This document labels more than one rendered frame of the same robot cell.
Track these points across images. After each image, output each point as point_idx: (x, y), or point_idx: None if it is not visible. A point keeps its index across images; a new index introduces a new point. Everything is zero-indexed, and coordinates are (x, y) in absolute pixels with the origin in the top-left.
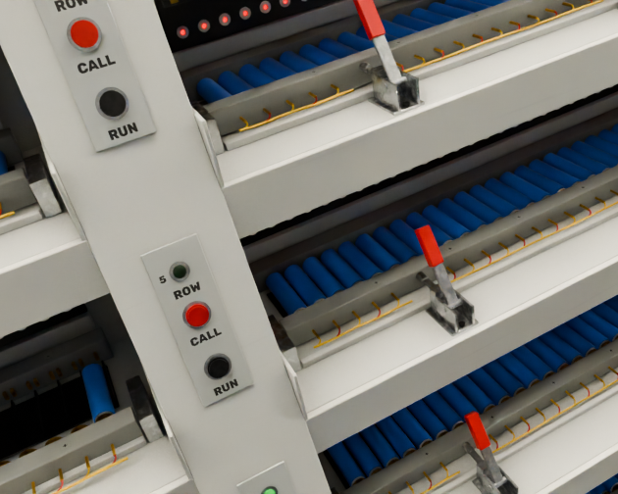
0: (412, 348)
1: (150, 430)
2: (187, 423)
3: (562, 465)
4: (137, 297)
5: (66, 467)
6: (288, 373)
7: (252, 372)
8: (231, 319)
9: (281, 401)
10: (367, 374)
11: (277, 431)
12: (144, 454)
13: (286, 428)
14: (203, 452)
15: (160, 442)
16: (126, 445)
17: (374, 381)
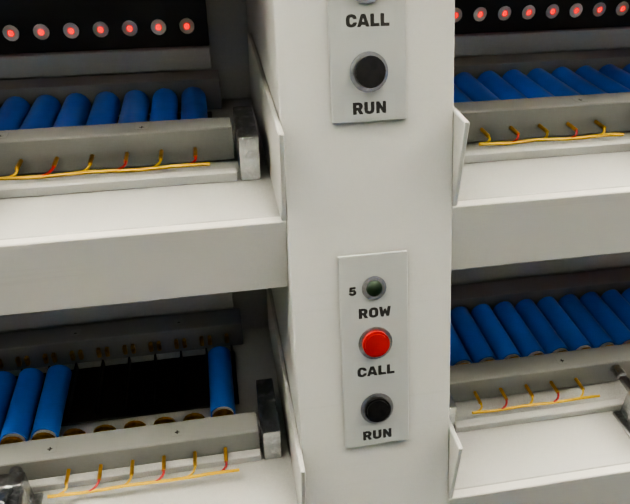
0: (591, 454)
1: (270, 447)
2: (321, 460)
3: None
4: (318, 302)
5: (171, 455)
6: (450, 441)
7: (411, 427)
8: (410, 359)
9: (430, 469)
10: (531, 468)
11: (413, 501)
12: (256, 470)
13: (425, 501)
14: (327, 497)
15: (276, 463)
16: (239, 453)
17: (539, 480)
